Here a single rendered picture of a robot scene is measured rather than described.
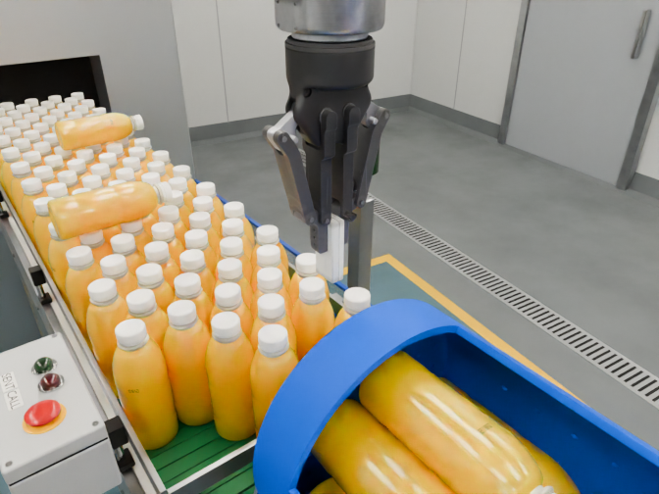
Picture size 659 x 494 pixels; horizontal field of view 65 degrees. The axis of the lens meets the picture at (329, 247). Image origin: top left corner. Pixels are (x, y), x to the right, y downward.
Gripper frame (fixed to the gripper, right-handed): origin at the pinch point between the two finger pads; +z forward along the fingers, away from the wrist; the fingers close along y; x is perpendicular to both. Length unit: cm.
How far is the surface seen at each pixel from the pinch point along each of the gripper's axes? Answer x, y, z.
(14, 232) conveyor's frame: -109, 21, 39
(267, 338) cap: -10.3, 2.3, 17.7
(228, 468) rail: -6.2, 11.6, 31.8
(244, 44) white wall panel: -393, -206, 48
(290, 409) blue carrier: 7.7, 10.3, 9.9
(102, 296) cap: -34.2, 16.3, 18.6
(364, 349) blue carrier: 9.4, 3.2, 5.4
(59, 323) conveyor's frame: -61, 21, 39
